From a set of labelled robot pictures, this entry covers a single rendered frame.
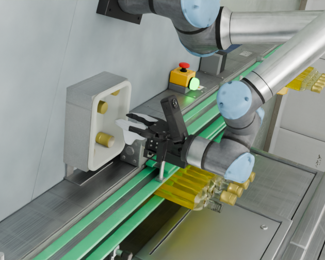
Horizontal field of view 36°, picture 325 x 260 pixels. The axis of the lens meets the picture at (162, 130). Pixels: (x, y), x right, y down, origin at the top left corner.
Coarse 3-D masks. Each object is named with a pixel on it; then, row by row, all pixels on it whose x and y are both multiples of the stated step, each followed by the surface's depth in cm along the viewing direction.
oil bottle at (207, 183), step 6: (180, 168) 158; (174, 174) 155; (180, 174) 155; (186, 174) 155; (192, 174) 156; (198, 174) 156; (186, 180) 153; (192, 180) 153; (198, 180) 153; (204, 180) 154; (210, 180) 154; (204, 186) 151; (210, 186) 152; (210, 192) 151; (210, 198) 153
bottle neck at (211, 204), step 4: (208, 200) 148; (212, 200) 148; (208, 204) 147; (212, 204) 147; (216, 204) 146; (220, 204) 146; (208, 208) 148; (212, 208) 147; (216, 208) 146; (220, 208) 146; (220, 212) 147
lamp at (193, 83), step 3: (192, 78) 180; (195, 78) 180; (189, 81) 179; (192, 81) 179; (195, 81) 179; (198, 81) 180; (189, 84) 179; (192, 84) 179; (195, 84) 179; (198, 84) 180; (189, 87) 180; (192, 87) 179; (195, 87) 179
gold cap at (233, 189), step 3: (231, 183) 156; (228, 186) 156; (231, 186) 155; (234, 186) 155; (237, 186) 155; (240, 186) 156; (228, 189) 155; (231, 189) 155; (234, 189) 155; (237, 189) 154; (240, 189) 154; (231, 192) 155; (234, 192) 155; (237, 192) 154; (240, 192) 154; (237, 195) 155; (240, 195) 155
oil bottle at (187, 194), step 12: (168, 180) 152; (180, 180) 153; (156, 192) 153; (168, 192) 151; (180, 192) 149; (192, 192) 147; (204, 192) 149; (180, 204) 150; (192, 204) 148; (204, 204) 148
